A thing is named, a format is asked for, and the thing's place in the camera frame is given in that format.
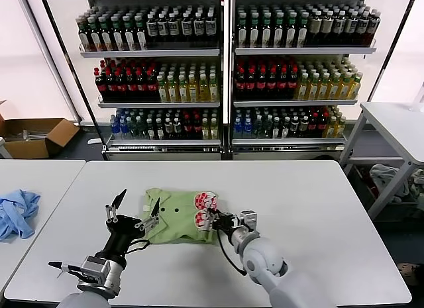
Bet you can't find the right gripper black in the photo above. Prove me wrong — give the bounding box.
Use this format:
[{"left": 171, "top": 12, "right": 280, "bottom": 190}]
[{"left": 205, "top": 207, "right": 241, "bottom": 232}]

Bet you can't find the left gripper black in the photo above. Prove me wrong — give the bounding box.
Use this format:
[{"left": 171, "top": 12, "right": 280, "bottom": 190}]
[{"left": 95, "top": 187, "right": 162, "bottom": 261}]

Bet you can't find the light green polo shirt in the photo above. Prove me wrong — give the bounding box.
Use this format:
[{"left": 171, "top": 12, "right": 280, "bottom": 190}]
[{"left": 142, "top": 187, "right": 221, "bottom": 246}]

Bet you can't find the crumpled light blue garment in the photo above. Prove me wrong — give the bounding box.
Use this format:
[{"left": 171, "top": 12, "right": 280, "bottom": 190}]
[{"left": 0, "top": 188, "right": 42, "bottom": 239}]

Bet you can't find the open brown cardboard box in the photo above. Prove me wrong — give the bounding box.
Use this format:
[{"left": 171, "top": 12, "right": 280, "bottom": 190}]
[{"left": 0, "top": 99, "right": 81, "bottom": 160}]

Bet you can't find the yellow juice bottle green cap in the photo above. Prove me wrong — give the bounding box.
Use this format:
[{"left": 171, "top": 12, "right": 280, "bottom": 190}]
[
  {"left": 211, "top": 74, "right": 221, "bottom": 103},
  {"left": 168, "top": 75, "right": 180, "bottom": 103},
  {"left": 157, "top": 75, "right": 170, "bottom": 103},
  {"left": 189, "top": 74, "right": 201, "bottom": 103},
  {"left": 331, "top": 72, "right": 343, "bottom": 101},
  {"left": 320, "top": 72, "right": 332, "bottom": 101},
  {"left": 297, "top": 72, "right": 311, "bottom": 101},
  {"left": 350, "top": 72, "right": 362, "bottom": 100},
  {"left": 309, "top": 72, "right": 321, "bottom": 101},
  {"left": 179, "top": 75, "right": 191, "bottom": 103},
  {"left": 341, "top": 72, "right": 352, "bottom": 101}
]

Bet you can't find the white packing material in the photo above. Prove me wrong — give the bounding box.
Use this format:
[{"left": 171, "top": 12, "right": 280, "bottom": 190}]
[{"left": 6, "top": 128, "right": 50, "bottom": 143}]

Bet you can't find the red-capped cola bottle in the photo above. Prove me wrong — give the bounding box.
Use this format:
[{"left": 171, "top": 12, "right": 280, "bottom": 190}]
[
  {"left": 137, "top": 68, "right": 149, "bottom": 102},
  {"left": 288, "top": 66, "right": 299, "bottom": 101},
  {"left": 256, "top": 66, "right": 268, "bottom": 101},
  {"left": 267, "top": 66, "right": 278, "bottom": 101},
  {"left": 95, "top": 68, "right": 107, "bottom": 102},
  {"left": 127, "top": 68, "right": 138, "bottom": 102},
  {"left": 246, "top": 66, "right": 258, "bottom": 101},
  {"left": 105, "top": 68, "right": 118, "bottom": 102},
  {"left": 147, "top": 68, "right": 159, "bottom": 102},
  {"left": 277, "top": 66, "right": 289, "bottom": 101},
  {"left": 116, "top": 68, "right": 129, "bottom": 102},
  {"left": 235, "top": 66, "right": 247, "bottom": 101}
]

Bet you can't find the grey beverage display shelf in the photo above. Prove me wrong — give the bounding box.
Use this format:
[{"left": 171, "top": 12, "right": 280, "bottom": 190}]
[
  {"left": 225, "top": 0, "right": 378, "bottom": 162},
  {"left": 60, "top": 0, "right": 231, "bottom": 162}
]

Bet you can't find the black storage basket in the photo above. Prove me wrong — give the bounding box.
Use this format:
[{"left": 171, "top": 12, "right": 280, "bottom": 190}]
[{"left": 347, "top": 164, "right": 424, "bottom": 219}]

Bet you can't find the grey crumpled cloth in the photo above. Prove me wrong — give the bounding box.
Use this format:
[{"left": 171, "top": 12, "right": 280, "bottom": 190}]
[{"left": 369, "top": 164, "right": 411, "bottom": 203}]

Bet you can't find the black slanted metal pole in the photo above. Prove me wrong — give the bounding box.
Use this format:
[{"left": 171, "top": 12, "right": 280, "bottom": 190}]
[
  {"left": 38, "top": 0, "right": 109, "bottom": 153},
  {"left": 366, "top": 0, "right": 421, "bottom": 103}
]

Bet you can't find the dark tea bottle white label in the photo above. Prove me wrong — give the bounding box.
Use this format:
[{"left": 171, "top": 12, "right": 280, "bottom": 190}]
[
  {"left": 285, "top": 11, "right": 298, "bottom": 48},
  {"left": 237, "top": 11, "right": 249, "bottom": 48},
  {"left": 273, "top": 11, "right": 286, "bottom": 48},
  {"left": 297, "top": 11, "right": 310, "bottom": 48},
  {"left": 78, "top": 18, "right": 89, "bottom": 52},
  {"left": 260, "top": 11, "right": 274, "bottom": 48},
  {"left": 99, "top": 18, "right": 112, "bottom": 52},
  {"left": 111, "top": 17, "right": 123, "bottom": 52},
  {"left": 134, "top": 16, "right": 147, "bottom": 51},
  {"left": 123, "top": 17, "right": 134, "bottom": 52},
  {"left": 248, "top": 11, "right": 261, "bottom": 48},
  {"left": 88, "top": 18, "right": 100, "bottom": 52}
]

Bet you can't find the dark bottle navy label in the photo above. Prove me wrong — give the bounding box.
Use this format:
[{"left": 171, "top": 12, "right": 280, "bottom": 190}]
[
  {"left": 368, "top": 9, "right": 382, "bottom": 46},
  {"left": 168, "top": 13, "right": 181, "bottom": 43},
  {"left": 357, "top": 10, "right": 370, "bottom": 46},
  {"left": 333, "top": 10, "right": 346, "bottom": 46},
  {"left": 193, "top": 12, "right": 206, "bottom": 42},
  {"left": 181, "top": 13, "right": 193, "bottom": 43},
  {"left": 205, "top": 12, "right": 217, "bottom": 42},
  {"left": 157, "top": 13, "right": 170, "bottom": 43},
  {"left": 146, "top": 13, "right": 158, "bottom": 43},
  {"left": 346, "top": 10, "right": 358, "bottom": 46}
]

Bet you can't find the white side table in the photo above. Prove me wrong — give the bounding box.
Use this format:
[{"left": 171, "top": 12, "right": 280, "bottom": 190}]
[{"left": 339, "top": 101, "right": 424, "bottom": 221}]

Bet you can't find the grey-green crumpled cloth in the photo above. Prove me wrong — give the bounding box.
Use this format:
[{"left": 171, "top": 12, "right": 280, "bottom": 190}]
[{"left": 409, "top": 168, "right": 424, "bottom": 195}]

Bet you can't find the dark bottle beige label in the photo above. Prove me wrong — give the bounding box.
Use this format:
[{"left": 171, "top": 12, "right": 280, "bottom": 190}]
[
  {"left": 322, "top": 10, "right": 335, "bottom": 46},
  {"left": 309, "top": 10, "right": 323, "bottom": 46}
]

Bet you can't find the translucent plastic stand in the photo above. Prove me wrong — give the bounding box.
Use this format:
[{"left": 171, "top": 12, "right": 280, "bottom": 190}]
[{"left": 409, "top": 89, "right": 424, "bottom": 112}]

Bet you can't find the black left gripper cable loop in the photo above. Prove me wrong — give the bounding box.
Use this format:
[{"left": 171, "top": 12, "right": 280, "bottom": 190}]
[{"left": 127, "top": 240, "right": 150, "bottom": 254}]

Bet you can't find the long black right arm cable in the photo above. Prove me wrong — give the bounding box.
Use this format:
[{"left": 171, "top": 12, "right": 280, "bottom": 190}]
[{"left": 217, "top": 230, "right": 248, "bottom": 278}]

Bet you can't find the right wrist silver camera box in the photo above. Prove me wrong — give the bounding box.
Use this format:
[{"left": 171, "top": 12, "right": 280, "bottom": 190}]
[{"left": 238, "top": 209, "right": 258, "bottom": 231}]

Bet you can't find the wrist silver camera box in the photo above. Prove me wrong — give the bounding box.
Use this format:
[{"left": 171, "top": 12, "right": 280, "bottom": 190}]
[
  {"left": 78, "top": 254, "right": 112, "bottom": 284},
  {"left": 238, "top": 209, "right": 258, "bottom": 231}
]

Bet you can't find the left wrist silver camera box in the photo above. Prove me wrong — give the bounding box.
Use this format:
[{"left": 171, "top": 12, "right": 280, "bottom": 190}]
[{"left": 78, "top": 254, "right": 112, "bottom": 284}]

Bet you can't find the black cable white connector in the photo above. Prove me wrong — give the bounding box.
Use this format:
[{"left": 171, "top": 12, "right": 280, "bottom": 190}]
[{"left": 48, "top": 260, "right": 83, "bottom": 279}]

